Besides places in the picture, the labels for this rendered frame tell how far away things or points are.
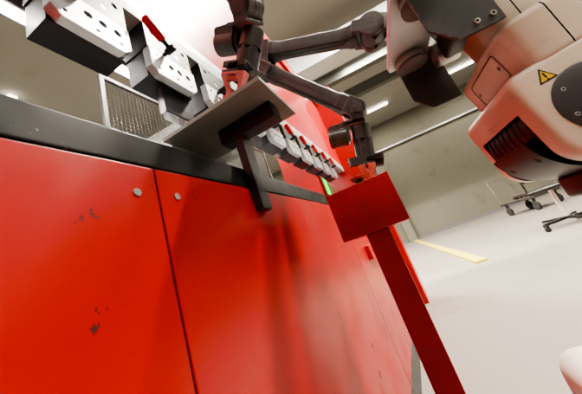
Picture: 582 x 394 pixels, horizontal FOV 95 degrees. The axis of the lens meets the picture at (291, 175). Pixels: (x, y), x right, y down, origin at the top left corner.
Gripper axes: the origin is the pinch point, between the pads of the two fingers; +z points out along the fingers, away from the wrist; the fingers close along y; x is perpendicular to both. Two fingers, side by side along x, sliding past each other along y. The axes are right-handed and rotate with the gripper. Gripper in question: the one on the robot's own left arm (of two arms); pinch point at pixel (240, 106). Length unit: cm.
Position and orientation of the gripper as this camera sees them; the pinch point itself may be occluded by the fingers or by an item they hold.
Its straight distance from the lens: 67.3
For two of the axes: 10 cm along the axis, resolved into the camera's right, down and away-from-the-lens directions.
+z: -1.4, 9.8, -1.1
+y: -4.1, -1.6, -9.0
